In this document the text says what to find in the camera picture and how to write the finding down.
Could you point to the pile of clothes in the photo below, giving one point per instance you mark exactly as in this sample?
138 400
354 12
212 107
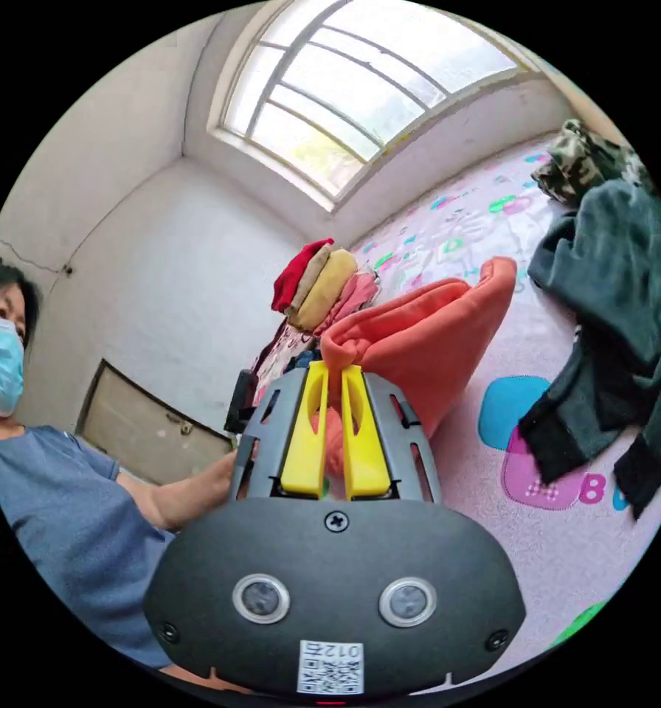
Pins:
325 282

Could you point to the dark green garment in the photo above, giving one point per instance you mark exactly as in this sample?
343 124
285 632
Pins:
612 276

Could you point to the orange hoodie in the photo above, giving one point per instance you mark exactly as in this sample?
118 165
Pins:
430 343

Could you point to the beige cupboard door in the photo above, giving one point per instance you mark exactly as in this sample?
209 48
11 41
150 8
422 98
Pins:
142 431

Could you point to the window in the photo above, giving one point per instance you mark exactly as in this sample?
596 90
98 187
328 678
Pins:
352 83

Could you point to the camouflage garment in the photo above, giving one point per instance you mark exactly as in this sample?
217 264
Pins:
574 166

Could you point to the bed with pink printed sheet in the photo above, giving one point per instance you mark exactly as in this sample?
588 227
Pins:
529 553

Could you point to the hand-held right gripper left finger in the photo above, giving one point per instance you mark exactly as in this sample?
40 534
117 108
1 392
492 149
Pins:
304 442

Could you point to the person's body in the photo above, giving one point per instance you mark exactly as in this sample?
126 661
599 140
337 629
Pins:
59 498

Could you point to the person's left hand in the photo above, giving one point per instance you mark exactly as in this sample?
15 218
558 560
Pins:
225 477

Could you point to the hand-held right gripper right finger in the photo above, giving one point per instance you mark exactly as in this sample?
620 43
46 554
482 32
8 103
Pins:
365 448

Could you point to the person's left forearm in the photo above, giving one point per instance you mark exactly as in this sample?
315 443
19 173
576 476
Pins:
175 498

